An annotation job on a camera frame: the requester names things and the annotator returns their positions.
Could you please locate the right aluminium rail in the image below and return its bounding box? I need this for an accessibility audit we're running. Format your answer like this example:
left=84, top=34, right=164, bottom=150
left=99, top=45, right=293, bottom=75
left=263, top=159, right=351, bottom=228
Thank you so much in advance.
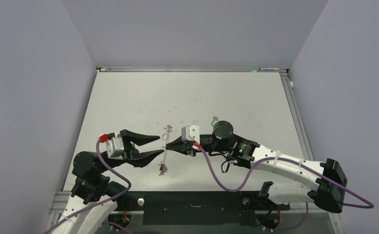
left=279, top=70, right=314, bottom=160

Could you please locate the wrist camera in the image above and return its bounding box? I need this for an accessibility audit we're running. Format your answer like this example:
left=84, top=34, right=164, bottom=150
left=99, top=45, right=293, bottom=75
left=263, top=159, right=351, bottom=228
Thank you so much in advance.
left=181, top=125, right=200, bottom=143
left=99, top=132, right=125, bottom=159

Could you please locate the rear aluminium rail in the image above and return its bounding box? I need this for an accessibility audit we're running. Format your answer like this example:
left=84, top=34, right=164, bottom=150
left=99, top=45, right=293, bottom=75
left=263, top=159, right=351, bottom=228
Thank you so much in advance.
left=97, top=67, right=288, bottom=73

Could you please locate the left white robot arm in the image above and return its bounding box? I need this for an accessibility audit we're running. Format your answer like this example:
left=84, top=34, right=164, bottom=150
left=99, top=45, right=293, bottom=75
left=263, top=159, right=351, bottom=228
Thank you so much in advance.
left=45, top=129, right=163, bottom=234

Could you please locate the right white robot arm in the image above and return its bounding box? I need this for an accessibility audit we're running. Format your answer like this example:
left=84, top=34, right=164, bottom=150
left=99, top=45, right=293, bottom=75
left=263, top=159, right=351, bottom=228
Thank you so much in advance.
left=166, top=120, right=347, bottom=214

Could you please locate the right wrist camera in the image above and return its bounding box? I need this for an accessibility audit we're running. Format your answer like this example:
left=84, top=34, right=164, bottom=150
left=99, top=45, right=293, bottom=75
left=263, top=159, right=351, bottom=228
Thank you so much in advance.
left=181, top=125, right=200, bottom=143

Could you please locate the purple cable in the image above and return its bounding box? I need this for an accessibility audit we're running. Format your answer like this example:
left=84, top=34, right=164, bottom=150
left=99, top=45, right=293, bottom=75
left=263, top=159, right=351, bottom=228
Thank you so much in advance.
left=43, top=138, right=161, bottom=234
left=194, top=143, right=375, bottom=233

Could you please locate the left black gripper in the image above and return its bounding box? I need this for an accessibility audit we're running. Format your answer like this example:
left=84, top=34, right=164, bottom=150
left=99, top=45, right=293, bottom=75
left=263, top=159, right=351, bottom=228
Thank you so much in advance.
left=97, top=130, right=164, bottom=173

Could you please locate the metal crescent keyring plate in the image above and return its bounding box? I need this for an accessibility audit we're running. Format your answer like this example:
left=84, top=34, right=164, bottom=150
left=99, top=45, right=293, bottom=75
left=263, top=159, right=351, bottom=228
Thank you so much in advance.
left=159, top=124, right=173, bottom=176

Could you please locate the green tagged key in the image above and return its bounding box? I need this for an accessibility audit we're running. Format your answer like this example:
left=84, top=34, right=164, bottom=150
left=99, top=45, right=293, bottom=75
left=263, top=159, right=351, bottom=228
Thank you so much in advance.
left=211, top=116, right=219, bottom=127

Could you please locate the front aluminium rail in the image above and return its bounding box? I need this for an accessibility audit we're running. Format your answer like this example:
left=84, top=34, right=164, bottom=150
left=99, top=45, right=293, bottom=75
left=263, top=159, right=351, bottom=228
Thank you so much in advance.
left=48, top=190, right=341, bottom=215

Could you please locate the aluminium rail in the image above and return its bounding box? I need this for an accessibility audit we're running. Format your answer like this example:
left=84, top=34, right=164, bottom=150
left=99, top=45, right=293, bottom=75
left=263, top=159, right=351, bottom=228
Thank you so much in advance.
left=279, top=70, right=314, bottom=160
left=97, top=67, right=288, bottom=73
left=48, top=190, right=341, bottom=215

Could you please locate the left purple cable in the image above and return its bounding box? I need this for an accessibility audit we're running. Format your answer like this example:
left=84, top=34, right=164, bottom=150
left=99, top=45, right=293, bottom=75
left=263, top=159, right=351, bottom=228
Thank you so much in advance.
left=43, top=138, right=161, bottom=234

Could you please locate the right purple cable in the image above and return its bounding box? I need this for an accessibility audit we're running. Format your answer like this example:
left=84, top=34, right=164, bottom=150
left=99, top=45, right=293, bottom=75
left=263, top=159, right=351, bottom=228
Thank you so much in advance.
left=194, top=143, right=375, bottom=233

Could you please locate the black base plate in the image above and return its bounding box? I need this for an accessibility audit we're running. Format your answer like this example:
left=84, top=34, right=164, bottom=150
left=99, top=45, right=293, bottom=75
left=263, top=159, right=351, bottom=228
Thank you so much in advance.
left=114, top=191, right=290, bottom=226

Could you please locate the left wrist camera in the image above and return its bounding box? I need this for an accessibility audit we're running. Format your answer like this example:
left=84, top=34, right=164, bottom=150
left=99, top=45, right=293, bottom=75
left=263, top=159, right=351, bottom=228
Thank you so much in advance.
left=99, top=132, right=125, bottom=159

